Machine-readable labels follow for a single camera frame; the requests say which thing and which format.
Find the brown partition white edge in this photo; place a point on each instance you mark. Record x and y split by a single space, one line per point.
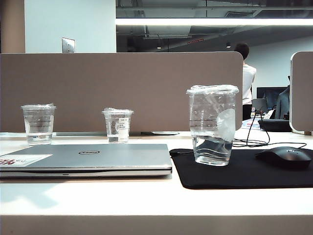
303 93

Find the tall clear logo plastic cup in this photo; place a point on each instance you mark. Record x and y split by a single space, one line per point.
207 151

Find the black mouse pad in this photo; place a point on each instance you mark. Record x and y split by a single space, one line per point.
244 173

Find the long white ceiling light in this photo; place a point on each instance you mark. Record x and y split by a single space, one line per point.
207 21

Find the black computer mouse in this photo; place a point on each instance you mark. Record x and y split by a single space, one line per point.
283 156

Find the gray jacket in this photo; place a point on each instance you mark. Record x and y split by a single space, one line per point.
284 102

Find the black fabric pouch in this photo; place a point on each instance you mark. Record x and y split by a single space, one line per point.
275 124

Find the gray background laptop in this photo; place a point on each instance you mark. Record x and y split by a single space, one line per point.
260 104

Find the small clear cup white label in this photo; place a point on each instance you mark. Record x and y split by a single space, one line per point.
115 127

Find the silver Dell laptop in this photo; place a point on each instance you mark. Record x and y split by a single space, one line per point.
110 159

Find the wide brown desk partition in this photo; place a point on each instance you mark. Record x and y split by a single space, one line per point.
122 85

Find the black computer monitor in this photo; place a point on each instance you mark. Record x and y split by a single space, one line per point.
269 94

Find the person in white shirt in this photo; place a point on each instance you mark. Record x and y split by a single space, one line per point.
248 80

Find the colourful printed paper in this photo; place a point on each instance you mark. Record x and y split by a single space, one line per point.
249 124

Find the wide clear plastic cup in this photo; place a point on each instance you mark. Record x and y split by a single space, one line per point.
39 122

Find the metal wall switch plate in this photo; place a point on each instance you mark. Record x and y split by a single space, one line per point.
68 45

